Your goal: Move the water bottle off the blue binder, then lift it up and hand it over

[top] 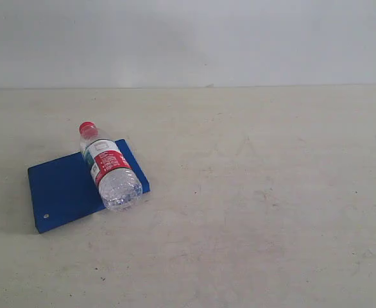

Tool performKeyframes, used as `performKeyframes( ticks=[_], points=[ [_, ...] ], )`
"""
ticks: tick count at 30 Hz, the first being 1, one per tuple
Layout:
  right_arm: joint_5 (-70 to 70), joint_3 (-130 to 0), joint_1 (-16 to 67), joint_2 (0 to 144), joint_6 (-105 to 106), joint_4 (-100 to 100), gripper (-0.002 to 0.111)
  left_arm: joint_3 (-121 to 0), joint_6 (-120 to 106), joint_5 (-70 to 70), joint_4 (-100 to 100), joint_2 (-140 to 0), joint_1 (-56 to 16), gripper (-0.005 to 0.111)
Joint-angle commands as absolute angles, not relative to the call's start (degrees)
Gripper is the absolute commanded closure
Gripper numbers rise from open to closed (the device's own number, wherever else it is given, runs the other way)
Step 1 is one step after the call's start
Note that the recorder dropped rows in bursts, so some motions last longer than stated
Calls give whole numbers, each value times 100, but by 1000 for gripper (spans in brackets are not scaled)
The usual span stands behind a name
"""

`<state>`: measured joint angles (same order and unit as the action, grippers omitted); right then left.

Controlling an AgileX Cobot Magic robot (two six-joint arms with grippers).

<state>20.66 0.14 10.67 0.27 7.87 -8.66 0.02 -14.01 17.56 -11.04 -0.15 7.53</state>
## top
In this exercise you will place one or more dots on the clear plastic water bottle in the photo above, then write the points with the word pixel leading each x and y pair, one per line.
pixel 117 184

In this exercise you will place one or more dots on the blue notebook folder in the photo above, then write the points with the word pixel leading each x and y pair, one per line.
pixel 62 191

